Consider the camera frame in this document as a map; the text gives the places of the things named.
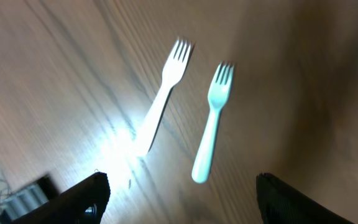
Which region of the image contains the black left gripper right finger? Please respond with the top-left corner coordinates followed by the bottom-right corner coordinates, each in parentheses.
top-left (256, 173), bottom-right (351, 224)

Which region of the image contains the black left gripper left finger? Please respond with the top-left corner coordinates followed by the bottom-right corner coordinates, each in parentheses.
top-left (12, 172), bottom-right (111, 224)

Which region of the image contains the white green-tinted plastic fork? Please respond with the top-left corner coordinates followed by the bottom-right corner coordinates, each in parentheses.
top-left (191, 62), bottom-right (234, 184)

